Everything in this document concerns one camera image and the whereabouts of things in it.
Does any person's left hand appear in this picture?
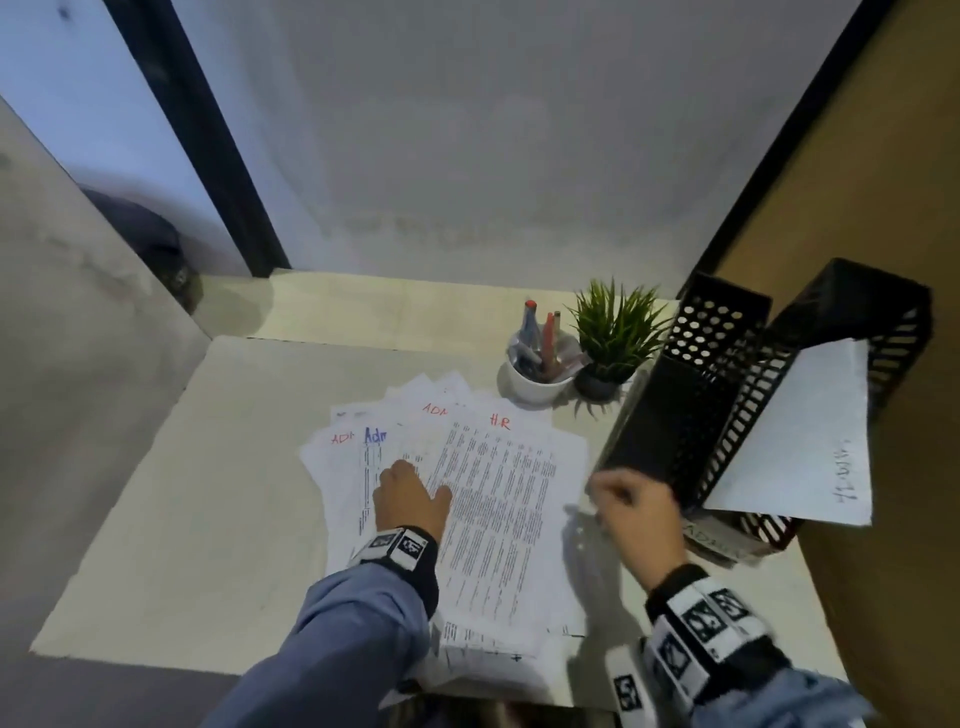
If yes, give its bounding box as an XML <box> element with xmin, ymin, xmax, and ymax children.
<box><xmin>372</xmin><ymin>459</ymin><xmax>454</xmax><ymax>543</ymax></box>

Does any person's right hand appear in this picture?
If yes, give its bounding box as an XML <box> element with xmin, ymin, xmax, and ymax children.
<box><xmin>587</xmin><ymin>468</ymin><xmax>688</xmax><ymax>594</ymax></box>

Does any pile of printed papers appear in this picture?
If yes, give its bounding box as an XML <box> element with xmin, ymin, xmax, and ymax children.
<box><xmin>298</xmin><ymin>371</ymin><xmax>590</xmax><ymax>695</ymax></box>

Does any black ADMIN file holder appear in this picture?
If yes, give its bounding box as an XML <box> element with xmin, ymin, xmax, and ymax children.
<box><xmin>588</xmin><ymin>257</ymin><xmax>935</xmax><ymax>568</ymax></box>

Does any white paper sheet red heading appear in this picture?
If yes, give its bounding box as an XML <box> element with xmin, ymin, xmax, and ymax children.
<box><xmin>703</xmin><ymin>337</ymin><xmax>875</xmax><ymax>528</ymax></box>

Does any person's right forearm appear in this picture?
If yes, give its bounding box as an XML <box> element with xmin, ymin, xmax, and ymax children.
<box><xmin>689</xmin><ymin>667</ymin><xmax>879</xmax><ymax>728</ymax></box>

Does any person's left forearm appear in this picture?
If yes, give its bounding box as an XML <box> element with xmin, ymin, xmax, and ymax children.
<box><xmin>200</xmin><ymin>562</ymin><xmax>433</xmax><ymax>728</ymax></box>

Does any black left wrist band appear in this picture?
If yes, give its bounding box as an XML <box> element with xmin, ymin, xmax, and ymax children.
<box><xmin>348</xmin><ymin>524</ymin><xmax>440</xmax><ymax>618</ymax></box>

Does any white pen cup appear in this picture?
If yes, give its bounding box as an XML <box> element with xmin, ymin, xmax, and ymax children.
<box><xmin>503</xmin><ymin>333</ymin><xmax>583</xmax><ymax>408</ymax></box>

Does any green plant in black pot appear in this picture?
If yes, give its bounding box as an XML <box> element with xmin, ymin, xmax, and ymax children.
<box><xmin>566</xmin><ymin>278</ymin><xmax>673</xmax><ymax>406</ymax></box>

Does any light wooden ledge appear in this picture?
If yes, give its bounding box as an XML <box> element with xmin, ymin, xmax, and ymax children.
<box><xmin>191</xmin><ymin>268</ymin><xmax>680</xmax><ymax>361</ymax></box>

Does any red-capped marker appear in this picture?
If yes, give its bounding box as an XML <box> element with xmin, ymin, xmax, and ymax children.
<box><xmin>521</xmin><ymin>299</ymin><xmax>543</xmax><ymax>369</ymax></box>

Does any white table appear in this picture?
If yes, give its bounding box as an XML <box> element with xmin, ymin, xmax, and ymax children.
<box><xmin>29</xmin><ymin>335</ymin><xmax>849</xmax><ymax>710</ymax></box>

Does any dark round object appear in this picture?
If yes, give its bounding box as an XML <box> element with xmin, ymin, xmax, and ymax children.
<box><xmin>78</xmin><ymin>187</ymin><xmax>204</xmax><ymax>315</ymax></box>

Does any black edge trim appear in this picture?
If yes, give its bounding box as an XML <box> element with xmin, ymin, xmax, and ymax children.
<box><xmin>678</xmin><ymin>0</ymin><xmax>898</xmax><ymax>298</ymax></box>

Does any frosted window glass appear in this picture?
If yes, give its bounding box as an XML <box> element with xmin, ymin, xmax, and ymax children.
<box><xmin>0</xmin><ymin>0</ymin><xmax>253</xmax><ymax>279</ymax></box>

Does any black window frame post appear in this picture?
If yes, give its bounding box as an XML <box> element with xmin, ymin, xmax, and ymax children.
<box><xmin>101</xmin><ymin>0</ymin><xmax>292</xmax><ymax>279</ymax></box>

